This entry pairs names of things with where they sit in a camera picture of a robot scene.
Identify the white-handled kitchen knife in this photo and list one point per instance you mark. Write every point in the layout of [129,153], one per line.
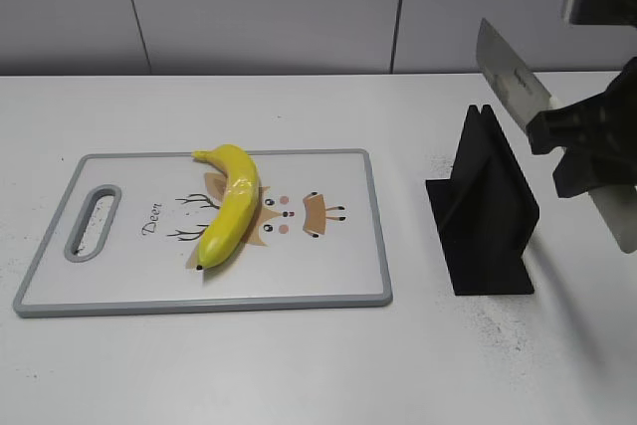
[523,96]

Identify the black knife stand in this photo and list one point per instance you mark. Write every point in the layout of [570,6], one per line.
[484,211]

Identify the yellow plastic banana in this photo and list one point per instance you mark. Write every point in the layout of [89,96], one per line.
[241,197]

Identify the white grey-rimmed cutting board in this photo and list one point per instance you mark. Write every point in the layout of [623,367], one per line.
[123,240]

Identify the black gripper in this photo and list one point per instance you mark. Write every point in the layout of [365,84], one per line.
[598,151]

